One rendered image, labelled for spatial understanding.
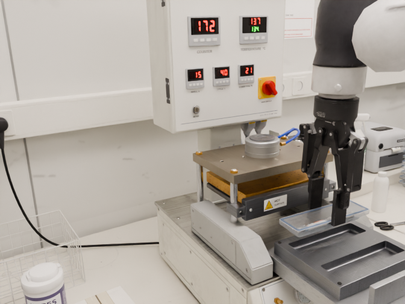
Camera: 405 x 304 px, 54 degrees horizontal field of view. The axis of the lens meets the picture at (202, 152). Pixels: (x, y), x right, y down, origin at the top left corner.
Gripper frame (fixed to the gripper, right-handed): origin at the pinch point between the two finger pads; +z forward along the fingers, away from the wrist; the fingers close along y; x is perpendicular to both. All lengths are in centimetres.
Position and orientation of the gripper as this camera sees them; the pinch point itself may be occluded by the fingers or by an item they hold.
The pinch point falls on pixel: (326, 202)
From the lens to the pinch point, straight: 80.0
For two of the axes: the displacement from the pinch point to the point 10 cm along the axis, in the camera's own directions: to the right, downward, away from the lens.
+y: 4.7, 2.6, -8.4
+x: 8.8, -1.5, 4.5
